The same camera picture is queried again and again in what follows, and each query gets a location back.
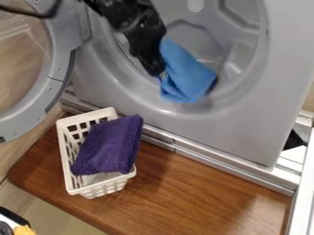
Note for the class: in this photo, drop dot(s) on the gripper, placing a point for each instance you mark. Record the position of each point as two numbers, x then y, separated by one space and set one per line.
146 42

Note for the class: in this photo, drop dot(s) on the blue cloth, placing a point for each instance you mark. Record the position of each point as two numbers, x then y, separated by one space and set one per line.
184 73

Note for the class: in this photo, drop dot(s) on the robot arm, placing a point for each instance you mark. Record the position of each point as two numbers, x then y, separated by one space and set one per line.
114 12

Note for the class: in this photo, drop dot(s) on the washing machine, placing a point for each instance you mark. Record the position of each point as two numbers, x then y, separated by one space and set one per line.
229 101

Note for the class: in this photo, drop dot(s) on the purple cloth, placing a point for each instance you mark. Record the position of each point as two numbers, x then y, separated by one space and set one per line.
108 147

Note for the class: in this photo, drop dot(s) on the white basket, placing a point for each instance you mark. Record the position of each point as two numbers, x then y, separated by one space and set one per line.
98 186

